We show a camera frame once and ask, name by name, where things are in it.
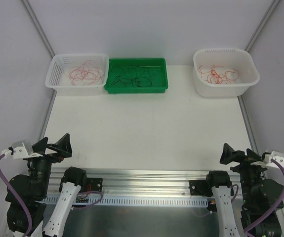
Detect single pulled red wire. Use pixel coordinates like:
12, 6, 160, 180
68, 60, 107, 86

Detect orange pink black wires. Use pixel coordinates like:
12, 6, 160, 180
198, 64, 240, 85

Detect black wire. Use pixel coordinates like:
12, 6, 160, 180
111, 63, 157, 87

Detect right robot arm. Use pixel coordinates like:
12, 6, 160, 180
205, 143, 284, 237

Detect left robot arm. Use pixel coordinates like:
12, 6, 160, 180
4, 133, 87, 237

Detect white perforated basket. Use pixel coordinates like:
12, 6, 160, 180
45, 53, 109, 96

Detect white plastic tub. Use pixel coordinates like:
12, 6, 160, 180
193, 48, 260, 98

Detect green plastic tray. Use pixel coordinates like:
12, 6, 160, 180
104, 58, 168, 94

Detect aluminium frame rail right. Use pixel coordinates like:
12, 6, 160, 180
238, 95, 259, 154

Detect aluminium frame rail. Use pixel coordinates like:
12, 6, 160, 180
20, 0, 56, 59
238, 95, 259, 154

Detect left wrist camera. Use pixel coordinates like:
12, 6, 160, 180
1, 140, 41, 159

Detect white slotted cable duct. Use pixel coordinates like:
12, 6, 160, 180
40, 195, 208, 208

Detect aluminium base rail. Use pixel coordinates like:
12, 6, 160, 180
45, 167, 243, 198

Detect aluminium frame rail left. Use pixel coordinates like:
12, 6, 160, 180
20, 0, 56, 59

